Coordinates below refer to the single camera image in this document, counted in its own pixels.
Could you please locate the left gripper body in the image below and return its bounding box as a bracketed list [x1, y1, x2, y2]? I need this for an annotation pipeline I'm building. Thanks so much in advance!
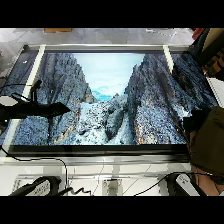
[40, 101, 72, 119]

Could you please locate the black cable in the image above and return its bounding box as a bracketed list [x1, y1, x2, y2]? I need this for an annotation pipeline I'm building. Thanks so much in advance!
[132, 170, 224, 197]
[0, 145, 70, 197]

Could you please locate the silver frame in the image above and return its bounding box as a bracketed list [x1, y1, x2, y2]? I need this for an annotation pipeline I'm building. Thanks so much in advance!
[0, 43, 224, 197]

